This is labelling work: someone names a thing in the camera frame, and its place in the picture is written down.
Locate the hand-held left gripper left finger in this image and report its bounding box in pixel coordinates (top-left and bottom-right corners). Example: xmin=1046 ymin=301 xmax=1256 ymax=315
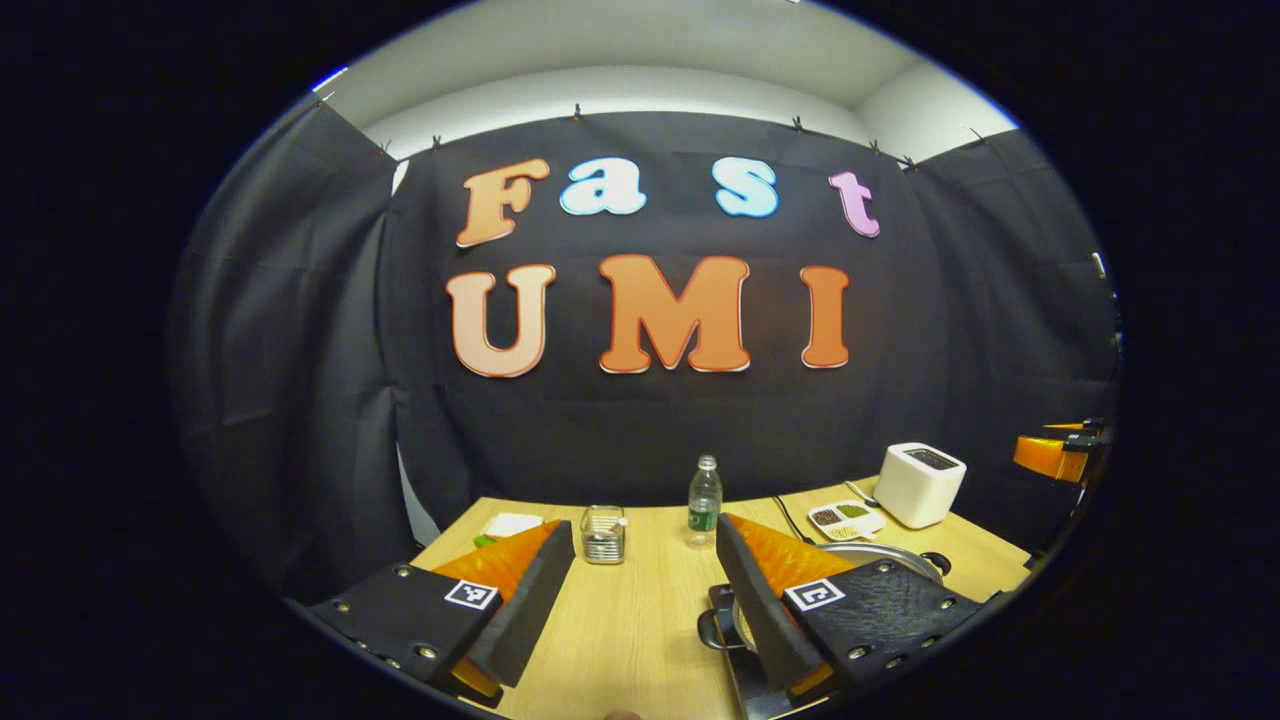
xmin=310 ymin=519 xmax=579 ymax=702

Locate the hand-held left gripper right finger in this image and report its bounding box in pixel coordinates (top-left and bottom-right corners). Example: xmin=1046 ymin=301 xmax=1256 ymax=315
xmin=715 ymin=512 xmax=987 ymax=702

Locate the black induction cooktop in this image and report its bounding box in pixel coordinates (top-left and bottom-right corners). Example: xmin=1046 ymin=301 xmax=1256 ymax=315
xmin=707 ymin=584 xmax=803 ymax=720

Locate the steel pot with black handles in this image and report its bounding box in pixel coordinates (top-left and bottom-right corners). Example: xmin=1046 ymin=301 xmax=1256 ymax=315
xmin=696 ymin=542 xmax=954 ymax=657

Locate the sandwich on white plate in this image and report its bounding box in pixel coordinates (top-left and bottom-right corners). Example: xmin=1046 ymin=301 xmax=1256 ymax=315
xmin=472 ymin=512 xmax=547 ymax=550

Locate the metal mesh holder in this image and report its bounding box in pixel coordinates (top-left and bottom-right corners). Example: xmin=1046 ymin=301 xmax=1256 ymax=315
xmin=579 ymin=505 xmax=629 ymax=567

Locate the clear plastic water bottle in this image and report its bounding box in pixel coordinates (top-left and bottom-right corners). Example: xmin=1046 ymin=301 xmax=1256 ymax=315
xmin=686 ymin=454 xmax=725 ymax=548

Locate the white divided bean dish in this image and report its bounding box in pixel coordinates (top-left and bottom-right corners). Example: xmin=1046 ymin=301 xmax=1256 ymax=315
xmin=807 ymin=499 xmax=888 ymax=542

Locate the white toaster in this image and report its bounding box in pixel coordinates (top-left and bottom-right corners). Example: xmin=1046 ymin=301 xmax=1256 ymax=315
xmin=873 ymin=442 xmax=969 ymax=531

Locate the black backdrop cloth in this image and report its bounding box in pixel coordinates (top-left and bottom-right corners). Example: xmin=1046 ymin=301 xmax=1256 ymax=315
xmin=170 ymin=95 xmax=1121 ymax=606

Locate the black power cable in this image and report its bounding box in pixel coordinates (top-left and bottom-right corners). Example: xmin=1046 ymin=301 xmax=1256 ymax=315
xmin=769 ymin=494 xmax=814 ymax=547

